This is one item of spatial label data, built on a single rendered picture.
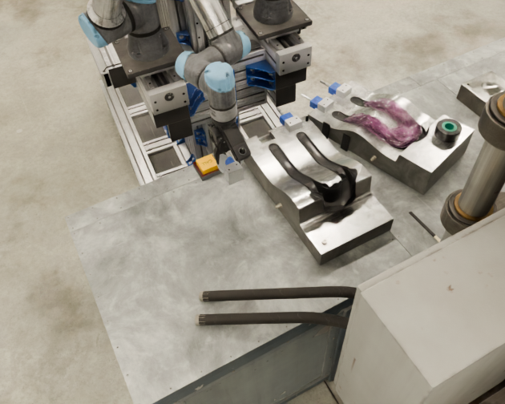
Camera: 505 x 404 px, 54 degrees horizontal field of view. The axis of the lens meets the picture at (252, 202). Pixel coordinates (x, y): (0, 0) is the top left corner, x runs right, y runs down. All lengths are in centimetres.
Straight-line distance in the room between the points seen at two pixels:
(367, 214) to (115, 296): 79
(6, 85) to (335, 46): 229
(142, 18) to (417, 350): 140
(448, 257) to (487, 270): 5
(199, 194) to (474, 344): 116
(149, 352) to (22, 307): 128
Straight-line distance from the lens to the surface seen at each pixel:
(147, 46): 183
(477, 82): 209
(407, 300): 71
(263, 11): 197
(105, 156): 306
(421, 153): 169
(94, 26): 170
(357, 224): 153
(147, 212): 167
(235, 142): 141
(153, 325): 145
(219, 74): 130
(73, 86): 365
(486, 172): 96
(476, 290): 74
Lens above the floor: 208
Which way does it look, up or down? 51 degrees down
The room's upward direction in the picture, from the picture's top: 4 degrees counter-clockwise
